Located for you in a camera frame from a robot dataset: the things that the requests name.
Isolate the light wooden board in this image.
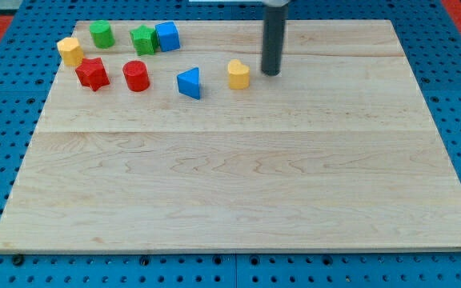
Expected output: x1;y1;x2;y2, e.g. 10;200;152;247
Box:
0;20;461;254

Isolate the yellow heart block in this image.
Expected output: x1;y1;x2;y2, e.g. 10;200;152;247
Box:
227;59;251;90

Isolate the blue triangle block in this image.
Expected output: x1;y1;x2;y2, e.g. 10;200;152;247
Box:
177;67;201;100

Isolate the red cylinder block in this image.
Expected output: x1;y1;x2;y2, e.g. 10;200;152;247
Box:
122;60;150;92

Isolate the blue cube block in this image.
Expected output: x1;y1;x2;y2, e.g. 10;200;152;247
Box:
155;22;181;52

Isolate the green star block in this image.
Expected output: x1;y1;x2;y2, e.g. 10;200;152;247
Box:
130;25;159;56

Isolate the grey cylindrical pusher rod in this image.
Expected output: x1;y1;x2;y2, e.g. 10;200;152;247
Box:
261;0;290;76

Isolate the red star block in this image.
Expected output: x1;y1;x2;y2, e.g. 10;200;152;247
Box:
75;58;110;91

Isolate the green cylinder block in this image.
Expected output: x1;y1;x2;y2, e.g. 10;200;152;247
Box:
89;20;115;49

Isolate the yellow hexagon block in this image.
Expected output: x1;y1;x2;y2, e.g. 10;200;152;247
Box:
57;37;84;66

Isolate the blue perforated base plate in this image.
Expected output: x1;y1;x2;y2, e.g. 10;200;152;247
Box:
0;1;461;287

